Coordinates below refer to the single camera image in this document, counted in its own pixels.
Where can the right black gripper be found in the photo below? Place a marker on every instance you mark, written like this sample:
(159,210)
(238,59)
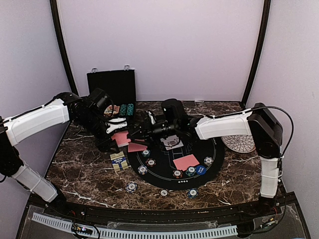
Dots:
(147,130)

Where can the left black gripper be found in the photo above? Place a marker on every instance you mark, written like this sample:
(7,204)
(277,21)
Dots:
(103,144)

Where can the dealt card player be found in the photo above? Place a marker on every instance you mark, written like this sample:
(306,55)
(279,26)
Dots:
(184,162)
(134,147)

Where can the red-backed card deck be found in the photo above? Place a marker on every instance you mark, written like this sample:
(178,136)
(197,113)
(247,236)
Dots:
(121,138)

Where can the face-up jack community card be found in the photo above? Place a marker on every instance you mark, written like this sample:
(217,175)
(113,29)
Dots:
(171,142)

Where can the brown chip mat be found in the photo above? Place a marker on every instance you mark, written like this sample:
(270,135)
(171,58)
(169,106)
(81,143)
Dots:
(150,162)
(177,174)

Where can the blue chip mat edge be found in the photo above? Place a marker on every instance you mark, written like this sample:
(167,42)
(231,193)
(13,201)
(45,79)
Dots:
(142,170)

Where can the dealt card front player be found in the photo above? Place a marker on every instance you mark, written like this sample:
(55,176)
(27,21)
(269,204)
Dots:
(184,162)

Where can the brown chip front mat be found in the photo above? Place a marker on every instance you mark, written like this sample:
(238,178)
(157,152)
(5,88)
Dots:
(177,174)

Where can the blue white chip stack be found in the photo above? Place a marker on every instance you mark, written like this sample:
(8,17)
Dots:
(131,187)

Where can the brown white chip stack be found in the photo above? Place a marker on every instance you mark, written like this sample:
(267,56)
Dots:
(164,193)

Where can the blue chip mat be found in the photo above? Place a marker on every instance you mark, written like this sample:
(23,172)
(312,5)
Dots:
(208,160)

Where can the blue green chip stack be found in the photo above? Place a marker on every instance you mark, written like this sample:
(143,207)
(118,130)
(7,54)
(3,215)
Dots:
(192,193)

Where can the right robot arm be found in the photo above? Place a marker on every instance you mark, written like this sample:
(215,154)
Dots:
(267,134)

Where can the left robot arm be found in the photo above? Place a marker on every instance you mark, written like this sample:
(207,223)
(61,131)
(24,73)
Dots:
(18,131)

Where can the card deck in case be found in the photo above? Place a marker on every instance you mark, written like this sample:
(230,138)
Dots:
(111,110)

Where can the green chip row right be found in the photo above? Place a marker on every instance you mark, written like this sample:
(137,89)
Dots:
(130,110)

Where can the green chip row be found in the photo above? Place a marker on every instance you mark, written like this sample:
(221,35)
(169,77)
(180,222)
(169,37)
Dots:
(130,110)
(123,110)

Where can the green chip row left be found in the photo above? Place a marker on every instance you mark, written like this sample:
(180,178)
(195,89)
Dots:
(123,110)

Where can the black poker chip case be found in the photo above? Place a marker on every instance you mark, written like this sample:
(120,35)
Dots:
(120,85)

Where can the gold card box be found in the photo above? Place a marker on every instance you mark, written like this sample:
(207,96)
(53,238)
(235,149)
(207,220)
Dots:
(119,161)

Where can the round black poker mat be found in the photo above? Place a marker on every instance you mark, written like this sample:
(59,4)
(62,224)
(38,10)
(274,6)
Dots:
(161,174)

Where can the blue round blind button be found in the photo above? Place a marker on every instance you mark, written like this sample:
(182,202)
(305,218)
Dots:
(200,170)

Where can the white floral patterned plate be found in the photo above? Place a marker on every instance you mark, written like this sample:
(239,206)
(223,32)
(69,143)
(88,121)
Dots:
(239,143)

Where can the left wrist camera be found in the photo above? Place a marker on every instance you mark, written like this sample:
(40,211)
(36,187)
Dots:
(99,101)

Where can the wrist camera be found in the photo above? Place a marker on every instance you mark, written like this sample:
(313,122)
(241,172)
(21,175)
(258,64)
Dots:
(171,109)
(99,101)

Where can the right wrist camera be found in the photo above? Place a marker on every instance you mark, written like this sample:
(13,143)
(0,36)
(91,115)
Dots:
(171,109)

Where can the white slotted cable duct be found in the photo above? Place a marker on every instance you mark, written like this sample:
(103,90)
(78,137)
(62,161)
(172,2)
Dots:
(84,231)

